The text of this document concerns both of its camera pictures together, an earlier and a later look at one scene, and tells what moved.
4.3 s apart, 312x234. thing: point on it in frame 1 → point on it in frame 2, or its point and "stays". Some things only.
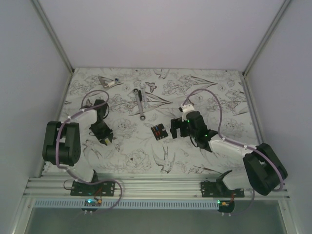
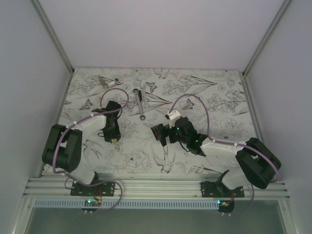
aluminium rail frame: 134,185 stays
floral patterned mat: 141,103 stays
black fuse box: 159,131 stays
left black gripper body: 101,130 → 111,132
